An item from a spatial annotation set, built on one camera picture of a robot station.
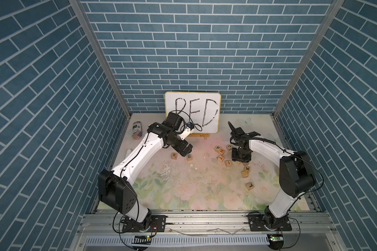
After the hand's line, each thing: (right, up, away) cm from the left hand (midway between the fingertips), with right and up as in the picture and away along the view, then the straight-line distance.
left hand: (187, 145), depth 80 cm
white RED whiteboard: (+8, +21, +17) cm, 28 cm away
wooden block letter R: (-9, -8, +15) cm, 20 cm away
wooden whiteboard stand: (+11, +4, +23) cm, 26 cm away
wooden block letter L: (+34, -23, +4) cm, 41 cm away
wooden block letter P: (+18, -4, +19) cm, 26 cm away
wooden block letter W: (+34, -15, +9) cm, 38 cm away
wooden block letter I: (+24, -12, +11) cm, 29 cm away
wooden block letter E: (0, -9, +14) cm, 17 cm away
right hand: (+29, -10, +11) cm, 33 cm away
